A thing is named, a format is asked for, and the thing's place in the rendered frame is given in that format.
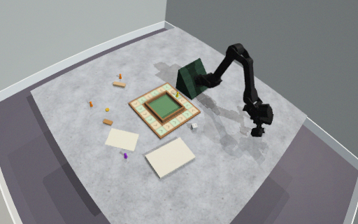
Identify brown wooden block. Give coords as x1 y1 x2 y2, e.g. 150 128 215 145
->
103 119 113 125

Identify tan wooden bar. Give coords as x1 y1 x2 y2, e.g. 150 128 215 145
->
113 81 126 88

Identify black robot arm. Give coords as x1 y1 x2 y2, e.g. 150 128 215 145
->
194 43 274 125

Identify cream paper sheet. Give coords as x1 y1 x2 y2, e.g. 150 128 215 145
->
105 128 139 151

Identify cream flat rectangular card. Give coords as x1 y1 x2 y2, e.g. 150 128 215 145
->
145 138 196 179

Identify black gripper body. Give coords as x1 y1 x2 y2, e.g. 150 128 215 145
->
250 116 263 137

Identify white die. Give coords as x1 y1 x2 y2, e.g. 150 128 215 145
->
191 123 198 131

